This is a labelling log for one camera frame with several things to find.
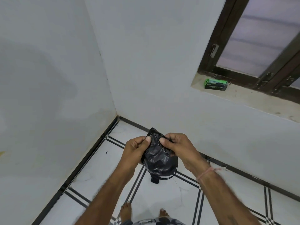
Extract person's right hand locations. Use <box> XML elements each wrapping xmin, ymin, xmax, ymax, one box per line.
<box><xmin>159</xmin><ymin>133</ymin><xmax>210</xmax><ymax>177</ymax></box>

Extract person's left hand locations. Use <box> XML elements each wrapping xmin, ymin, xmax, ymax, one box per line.
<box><xmin>119</xmin><ymin>136</ymin><xmax>152</xmax><ymax>172</ymax></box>

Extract black plastic garbage bag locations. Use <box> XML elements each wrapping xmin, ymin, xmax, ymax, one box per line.
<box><xmin>140</xmin><ymin>127</ymin><xmax>179</xmax><ymax>178</ymax></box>

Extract person's right forearm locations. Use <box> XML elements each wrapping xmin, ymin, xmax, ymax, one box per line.
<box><xmin>195</xmin><ymin>166</ymin><xmax>262</xmax><ymax>225</ymax></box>

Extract person's left forearm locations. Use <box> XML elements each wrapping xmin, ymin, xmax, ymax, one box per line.
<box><xmin>77</xmin><ymin>164</ymin><xmax>137</xmax><ymax>225</ymax></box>

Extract pink thread wrist band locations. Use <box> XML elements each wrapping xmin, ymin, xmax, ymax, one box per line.
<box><xmin>195</xmin><ymin>166</ymin><xmax>228</xmax><ymax>183</ymax></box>

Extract person's left foot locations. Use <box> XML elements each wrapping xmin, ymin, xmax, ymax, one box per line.
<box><xmin>119</xmin><ymin>201</ymin><xmax>132</xmax><ymax>221</ymax></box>

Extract green and black cardboard box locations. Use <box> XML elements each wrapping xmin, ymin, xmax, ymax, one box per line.
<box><xmin>203</xmin><ymin>78</ymin><xmax>229</xmax><ymax>91</ymax></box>

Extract patterned grey shorts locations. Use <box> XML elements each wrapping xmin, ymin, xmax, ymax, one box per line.
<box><xmin>121</xmin><ymin>217</ymin><xmax>184</xmax><ymax>225</ymax></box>

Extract stone window sill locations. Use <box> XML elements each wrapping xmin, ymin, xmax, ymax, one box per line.
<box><xmin>190</xmin><ymin>74</ymin><xmax>300</xmax><ymax>123</ymax></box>

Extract metal window latch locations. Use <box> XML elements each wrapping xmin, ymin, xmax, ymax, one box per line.
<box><xmin>210</xmin><ymin>44</ymin><xmax>220</xmax><ymax>58</ymax></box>

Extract metal window hinge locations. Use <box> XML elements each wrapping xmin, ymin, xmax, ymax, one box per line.
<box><xmin>272</xmin><ymin>77</ymin><xmax>295</xmax><ymax>94</ymax></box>
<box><xmin>256</xmin><ymin>72</ymin><xmax>274</xmax><ymax>89</ymax></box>

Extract black wire waste bin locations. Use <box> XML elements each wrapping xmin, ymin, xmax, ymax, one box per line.
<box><xmin>143</xmin><ymin>156</ymin><xmax>179</xmax><ymax>185</ymax></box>

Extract dark brown window frame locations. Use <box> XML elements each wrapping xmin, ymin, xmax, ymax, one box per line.
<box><xmin>197</xmin><ymin>0</ymin><xmax>300</xmax><ymax>104</ymax></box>

